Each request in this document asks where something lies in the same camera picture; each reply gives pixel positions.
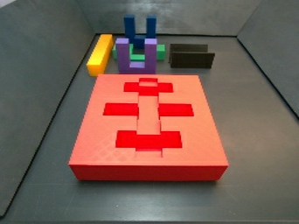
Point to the purple U-shaped block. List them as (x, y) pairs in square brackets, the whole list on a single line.
[(137, 67)]

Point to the red slotted board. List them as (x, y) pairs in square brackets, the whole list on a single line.
[(147, 131)]

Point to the yellow long bar block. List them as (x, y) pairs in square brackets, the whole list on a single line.
[(98, 59)]

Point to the green block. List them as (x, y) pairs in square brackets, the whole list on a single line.
[(141, 57)]

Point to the blue U-shaped block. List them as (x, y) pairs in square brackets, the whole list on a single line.
[(138, 40)]

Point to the black angled bracket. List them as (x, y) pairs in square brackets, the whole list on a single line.
[(190, 56)]

